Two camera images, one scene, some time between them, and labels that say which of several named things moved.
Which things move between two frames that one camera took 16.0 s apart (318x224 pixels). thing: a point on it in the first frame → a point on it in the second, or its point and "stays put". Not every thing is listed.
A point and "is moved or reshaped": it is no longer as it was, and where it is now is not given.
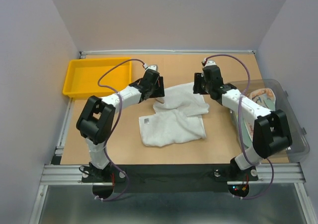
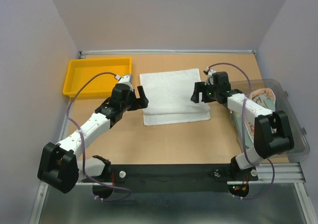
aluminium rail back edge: [167, 51] stays put
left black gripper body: [151, 89] → [125, 106]
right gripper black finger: [198, 87] → [199, 87]
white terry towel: [179, 119] is moved or reshaped
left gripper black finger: [160, 92] → [142, 102]
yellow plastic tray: [82, 75] stays put
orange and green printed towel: [265, 97] stays put
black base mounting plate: [170, 178] stays put
